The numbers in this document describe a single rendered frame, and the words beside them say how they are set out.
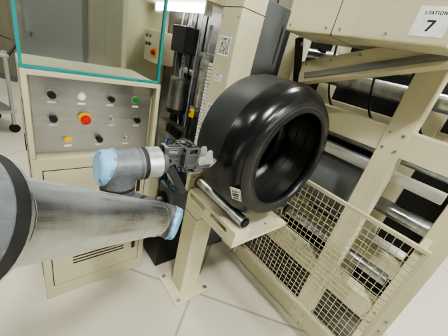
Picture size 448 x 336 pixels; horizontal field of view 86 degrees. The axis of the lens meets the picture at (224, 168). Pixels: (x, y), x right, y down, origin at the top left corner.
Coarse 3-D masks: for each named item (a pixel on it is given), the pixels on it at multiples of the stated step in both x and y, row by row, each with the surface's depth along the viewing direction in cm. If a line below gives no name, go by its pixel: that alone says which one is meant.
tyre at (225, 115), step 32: (224, 96) 87; (256, 96) 80; (288, 96) 79; (320, 96) 91; (224, 128) 81; (256, 128) 76; (288, 128) 123; (320, 128) 98; (224, 160) 81; (256, 160) 79; (288, 160) 123; (224, 192) 88; (256, 192) 119; (288, 192) 108
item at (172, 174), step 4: (172, 168) 72; (168, 172) 72; (172, 172) 72; (176, 172) 73; (168, 176) 76; (172, 176) 73; (176, 176) 74; (172, 180) 74; (176, 180) 75; (180, 180) 76; (172, 184) 79; (176, 184) 75; (180, 184) 76; (176, 188) 77; (180, 188) 77; (184, 188) 78; (180, 192) 78; (184, 192) 79
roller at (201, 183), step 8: (200, 184) 115; (208, 192) 110; (216, 192) 109; (216, 200) 106; (224, 200) 104; (224, 208) 103; (232, 208) 101; (232, 216) 99; (240, 216) 97; (240, 224) 96; (248, 224) 98
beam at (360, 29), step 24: (312, 0) 98; (336, 0) 91; (360, 0) 85; (384, 0) 80; (408, 0) 75; (432, 0) 71; (288, 24) 108; (312, 24) 99; (336, 24) 92; (360, 24) 86; (384, 24) 81; (408, 24) 76; (360, 48) 107; (408, 48) 82; (432, 48) 74
